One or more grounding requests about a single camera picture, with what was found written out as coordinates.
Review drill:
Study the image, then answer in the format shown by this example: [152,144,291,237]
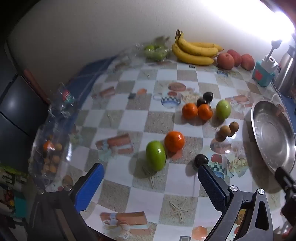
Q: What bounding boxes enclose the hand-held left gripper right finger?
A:
[198,164,274,241]

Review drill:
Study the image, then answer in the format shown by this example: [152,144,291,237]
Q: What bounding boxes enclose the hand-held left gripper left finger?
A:
[28,163,104,241]

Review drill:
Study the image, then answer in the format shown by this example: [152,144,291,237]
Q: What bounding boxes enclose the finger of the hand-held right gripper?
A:
[275,167,296,197]

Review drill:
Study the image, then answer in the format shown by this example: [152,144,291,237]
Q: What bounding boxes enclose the orange mandarin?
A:
[182,103,199,120]
[164,131,185,153]
[198,104,213,120]

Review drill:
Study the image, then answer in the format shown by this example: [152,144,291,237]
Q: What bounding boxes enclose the elongated green jujube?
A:
[146,141,166,172]

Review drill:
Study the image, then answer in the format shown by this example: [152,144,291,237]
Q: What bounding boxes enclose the round green jujube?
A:
[216,100,231,120]

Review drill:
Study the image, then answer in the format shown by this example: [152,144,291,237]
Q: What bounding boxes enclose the clear container of small longans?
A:
[28,109,77,193]

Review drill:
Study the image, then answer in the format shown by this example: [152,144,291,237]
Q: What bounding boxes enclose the glass cup with round label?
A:
[48,82,77,116]

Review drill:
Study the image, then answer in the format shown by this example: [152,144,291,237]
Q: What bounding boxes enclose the checkered printed tablecloth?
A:
[39,56,296,241]

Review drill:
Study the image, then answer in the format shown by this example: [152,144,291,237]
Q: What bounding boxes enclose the dark cabinet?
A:
[0,74,49,163]

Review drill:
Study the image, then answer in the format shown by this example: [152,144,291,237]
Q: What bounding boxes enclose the stainless steel thermos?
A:
[275,45,296,95]

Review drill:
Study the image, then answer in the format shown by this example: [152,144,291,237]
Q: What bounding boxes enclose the brown chair back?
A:
[23,69,50,103]

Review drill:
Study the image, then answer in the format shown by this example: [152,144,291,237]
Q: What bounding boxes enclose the red peach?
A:
[217,53,234,70]
[240,54,255,70]
[227,49,242,67]

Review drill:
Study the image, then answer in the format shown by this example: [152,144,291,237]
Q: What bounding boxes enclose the yellow banana bunch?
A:
[171,29,224,66]

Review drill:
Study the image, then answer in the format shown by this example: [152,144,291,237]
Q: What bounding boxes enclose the clear box of green jujubes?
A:
[133,36,173,63]

